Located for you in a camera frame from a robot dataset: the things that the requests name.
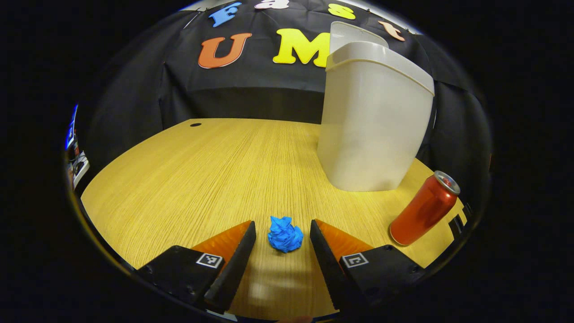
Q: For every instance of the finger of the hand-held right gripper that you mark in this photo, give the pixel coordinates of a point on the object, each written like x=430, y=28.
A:
x=456, y=225

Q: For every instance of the white side surface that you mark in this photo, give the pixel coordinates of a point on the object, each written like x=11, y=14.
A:
x=80, y=167

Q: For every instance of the blue paper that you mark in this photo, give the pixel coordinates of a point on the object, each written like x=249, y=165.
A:
x=284, y=235

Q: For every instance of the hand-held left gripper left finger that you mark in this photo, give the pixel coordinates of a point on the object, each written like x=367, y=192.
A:
x=233, y=269

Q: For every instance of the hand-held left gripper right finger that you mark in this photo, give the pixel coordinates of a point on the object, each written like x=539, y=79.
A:
x=327, y=264

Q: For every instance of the white desktop garbage bin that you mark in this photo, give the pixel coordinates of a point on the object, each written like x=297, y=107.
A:
x=372, y=125

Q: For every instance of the black backdrop cloth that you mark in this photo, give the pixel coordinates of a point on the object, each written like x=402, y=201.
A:
x=179, y=89

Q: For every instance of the red pop can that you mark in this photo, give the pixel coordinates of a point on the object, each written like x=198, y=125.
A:
x=421, y=211

